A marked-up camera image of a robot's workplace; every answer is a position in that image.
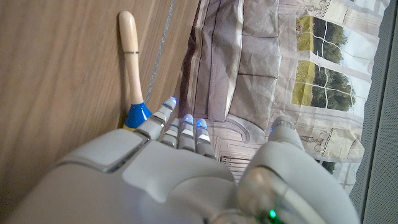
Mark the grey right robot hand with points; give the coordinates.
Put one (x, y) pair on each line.
(174, 177)

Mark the wooden maraca with coloured head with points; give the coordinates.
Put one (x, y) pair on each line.
(132, 65)

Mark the printed sofa backdrop cloth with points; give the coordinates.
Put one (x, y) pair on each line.
(258, 62)

